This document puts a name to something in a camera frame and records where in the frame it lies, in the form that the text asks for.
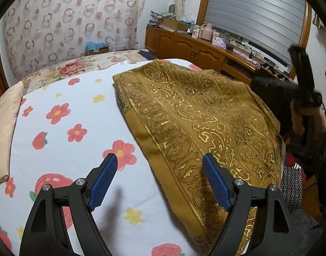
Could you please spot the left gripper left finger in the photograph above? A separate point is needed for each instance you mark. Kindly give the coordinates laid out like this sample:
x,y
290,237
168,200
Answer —
x,y
45,232

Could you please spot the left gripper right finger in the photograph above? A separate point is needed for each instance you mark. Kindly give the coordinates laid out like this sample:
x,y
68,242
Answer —
x,y
273,232

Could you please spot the brown gold patterned shirt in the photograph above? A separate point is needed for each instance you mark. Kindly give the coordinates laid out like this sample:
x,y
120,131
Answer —
x,y
177,115

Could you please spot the person right hand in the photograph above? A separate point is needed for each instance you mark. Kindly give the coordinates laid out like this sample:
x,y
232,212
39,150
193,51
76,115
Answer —
x,y
310,121

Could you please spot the grey window blind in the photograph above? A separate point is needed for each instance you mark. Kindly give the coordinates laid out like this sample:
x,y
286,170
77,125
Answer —
x,y
273,25

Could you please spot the pink tissue pack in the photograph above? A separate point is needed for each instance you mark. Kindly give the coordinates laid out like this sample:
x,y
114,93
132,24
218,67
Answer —
x,y
219,42

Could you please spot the white fruit print blanket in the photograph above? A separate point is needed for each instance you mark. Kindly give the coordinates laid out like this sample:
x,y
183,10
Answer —
x,y
62,132

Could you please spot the pink thermos jug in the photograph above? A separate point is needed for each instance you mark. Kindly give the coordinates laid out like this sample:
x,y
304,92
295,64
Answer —
x,y
206,31

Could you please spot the beige pillow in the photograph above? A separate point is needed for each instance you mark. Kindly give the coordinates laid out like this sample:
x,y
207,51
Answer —
x,y
10,103

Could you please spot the cardboard box on cabinet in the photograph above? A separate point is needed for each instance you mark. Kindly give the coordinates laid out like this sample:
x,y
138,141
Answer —
x,y
175,25

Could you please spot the wooden sideboard cabinet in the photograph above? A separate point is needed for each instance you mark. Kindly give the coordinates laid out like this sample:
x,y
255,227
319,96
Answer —
x,y
165,45

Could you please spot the dark blue mattress edge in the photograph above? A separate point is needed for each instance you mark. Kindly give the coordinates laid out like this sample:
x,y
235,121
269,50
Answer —
x,y
147,55

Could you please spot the stack of folded papers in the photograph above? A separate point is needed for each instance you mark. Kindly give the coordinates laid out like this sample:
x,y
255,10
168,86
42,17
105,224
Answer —
x,y
157,19

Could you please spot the floral bed quilt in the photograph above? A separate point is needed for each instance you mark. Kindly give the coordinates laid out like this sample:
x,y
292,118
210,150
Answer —
x,y
57,72

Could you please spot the cardboard box blue contents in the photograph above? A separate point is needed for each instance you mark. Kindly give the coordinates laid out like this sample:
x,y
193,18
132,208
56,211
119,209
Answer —
x,y
93,48

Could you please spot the circle patterned curtain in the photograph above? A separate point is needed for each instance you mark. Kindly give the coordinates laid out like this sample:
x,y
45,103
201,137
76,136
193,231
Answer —
x,y
41,33

